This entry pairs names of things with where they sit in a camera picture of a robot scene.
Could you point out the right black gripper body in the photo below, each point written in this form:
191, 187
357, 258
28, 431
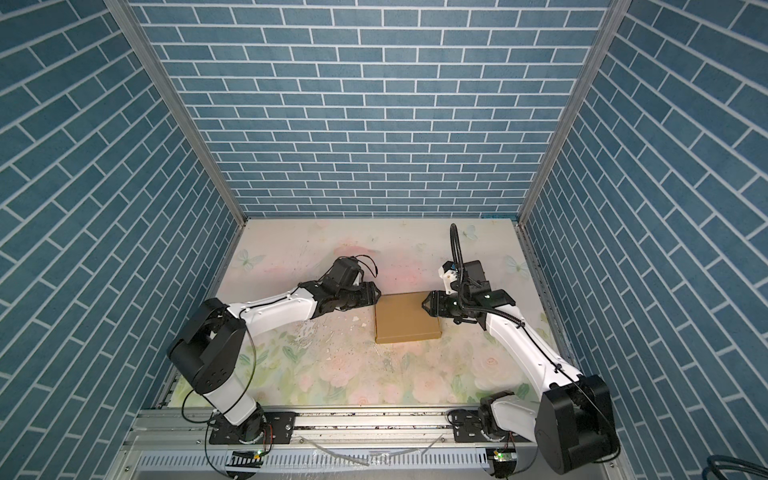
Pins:
451, 305

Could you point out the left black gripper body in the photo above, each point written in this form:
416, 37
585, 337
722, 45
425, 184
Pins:
355, 295

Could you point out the brown cardboard paper box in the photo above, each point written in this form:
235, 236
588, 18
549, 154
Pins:
401, 318

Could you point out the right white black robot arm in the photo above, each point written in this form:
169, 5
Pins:
571, 419

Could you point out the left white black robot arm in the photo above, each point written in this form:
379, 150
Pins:
207, 348

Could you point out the floral table mat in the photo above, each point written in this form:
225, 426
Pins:
335, 360

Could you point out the right green circuit board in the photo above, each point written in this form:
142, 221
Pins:
502, 455

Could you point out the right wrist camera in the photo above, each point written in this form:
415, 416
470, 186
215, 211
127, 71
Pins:
450, 277

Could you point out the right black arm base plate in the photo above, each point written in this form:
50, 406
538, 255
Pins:
477, 425

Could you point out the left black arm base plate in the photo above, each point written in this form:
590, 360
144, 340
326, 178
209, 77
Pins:
266, 428

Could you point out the clear cable tie strip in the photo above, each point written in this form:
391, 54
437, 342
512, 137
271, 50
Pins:
371, 457

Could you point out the white slotted cable duct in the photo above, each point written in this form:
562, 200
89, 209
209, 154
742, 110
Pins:
312, 461

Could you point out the aluminium front rail frame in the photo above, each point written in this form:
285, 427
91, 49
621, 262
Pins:
337, 428

